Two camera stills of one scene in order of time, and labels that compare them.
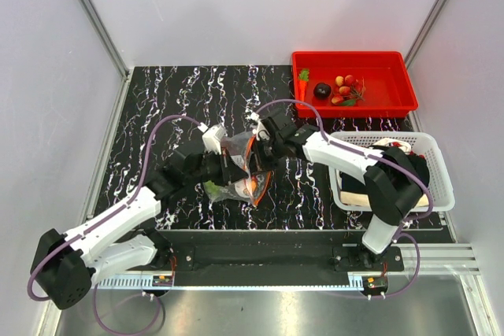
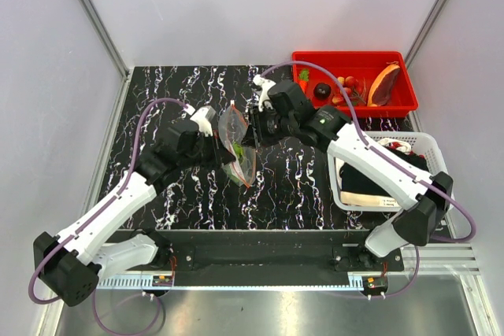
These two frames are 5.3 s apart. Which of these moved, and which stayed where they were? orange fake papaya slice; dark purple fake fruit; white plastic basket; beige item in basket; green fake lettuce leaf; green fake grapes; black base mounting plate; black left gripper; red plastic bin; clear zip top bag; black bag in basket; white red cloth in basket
Moved: orange fake papaya slice; clear zip top bag; black left gripper; green fake grapes
Stayed: white red cloth in basket; green fake lettuce leaf; dark purple fake fruit; black base mounting plate; beige item in basket; white plastic basket; black bag in basket; red plastic bin
